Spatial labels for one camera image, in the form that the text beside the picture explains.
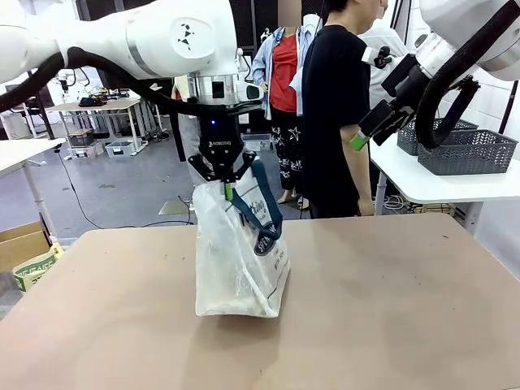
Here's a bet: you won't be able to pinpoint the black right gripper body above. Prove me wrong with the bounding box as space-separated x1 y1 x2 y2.
381 54 427 108

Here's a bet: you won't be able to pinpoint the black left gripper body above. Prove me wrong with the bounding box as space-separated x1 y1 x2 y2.
197 105 245 168

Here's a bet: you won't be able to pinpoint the grey plastic lattice basket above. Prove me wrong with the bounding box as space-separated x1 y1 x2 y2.
396 117 479 158
417 129 519 176

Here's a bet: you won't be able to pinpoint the translucent shopping bag navy handles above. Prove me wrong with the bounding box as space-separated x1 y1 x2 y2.
191 160 292 320

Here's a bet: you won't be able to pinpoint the person's right forearm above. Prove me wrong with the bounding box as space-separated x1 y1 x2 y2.
340 121 373 200

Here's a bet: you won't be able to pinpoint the clear plastic storage bin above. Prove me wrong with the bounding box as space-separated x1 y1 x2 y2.
242 133 272 152

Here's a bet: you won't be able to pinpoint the mannequin with beige hoodie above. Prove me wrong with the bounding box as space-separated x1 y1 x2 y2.
172 75 204 180

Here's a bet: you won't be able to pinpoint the person in white shirt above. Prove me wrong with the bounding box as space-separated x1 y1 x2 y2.
357 0 410 102

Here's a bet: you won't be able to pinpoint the person in black t-shirt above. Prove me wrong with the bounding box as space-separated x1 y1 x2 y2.
302 0 387 220

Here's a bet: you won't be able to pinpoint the grey floor plate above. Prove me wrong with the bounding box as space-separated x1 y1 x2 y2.
158 198 200 216

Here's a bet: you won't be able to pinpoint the white table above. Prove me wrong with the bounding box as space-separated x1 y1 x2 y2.
0 137 67 245
369 119 520 235

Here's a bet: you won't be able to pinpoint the grey plastic storage bin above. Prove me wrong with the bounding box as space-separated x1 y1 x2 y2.
105 140 137 158

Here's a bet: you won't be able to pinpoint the person red shirt blue jacket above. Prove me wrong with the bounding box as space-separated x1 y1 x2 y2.
251 24 314 205

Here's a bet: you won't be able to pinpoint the black tripod leg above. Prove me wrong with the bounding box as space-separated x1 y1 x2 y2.
499 80 520 135

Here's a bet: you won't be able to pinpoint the wooden top workbench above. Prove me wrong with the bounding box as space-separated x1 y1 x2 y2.
46 98 141 152

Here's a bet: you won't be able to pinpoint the dark plastic crate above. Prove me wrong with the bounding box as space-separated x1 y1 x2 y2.
67 128 95 147

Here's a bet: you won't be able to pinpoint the black light stand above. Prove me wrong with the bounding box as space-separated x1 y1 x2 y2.
24 68 56 140

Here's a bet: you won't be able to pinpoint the green and white sack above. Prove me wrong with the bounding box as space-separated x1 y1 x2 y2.
11 242 65 293

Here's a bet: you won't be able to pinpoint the brown cardboard box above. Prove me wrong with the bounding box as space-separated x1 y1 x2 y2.
0 221 54 274

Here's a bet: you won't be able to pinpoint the black right arm cable sleeve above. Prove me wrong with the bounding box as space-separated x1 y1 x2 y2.
416 0 520 151

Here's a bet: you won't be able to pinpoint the black arm cable sleeve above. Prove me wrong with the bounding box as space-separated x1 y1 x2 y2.
416 0 520 151
0 46 261 117

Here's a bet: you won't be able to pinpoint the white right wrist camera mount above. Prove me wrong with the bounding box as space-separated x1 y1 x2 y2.
361 45 393 69

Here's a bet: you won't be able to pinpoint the black left arm cable sleeve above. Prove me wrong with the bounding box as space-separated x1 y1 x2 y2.
0 46 261 117

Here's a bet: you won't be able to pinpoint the white cable bundle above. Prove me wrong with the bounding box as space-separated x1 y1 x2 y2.
383 194 414 212

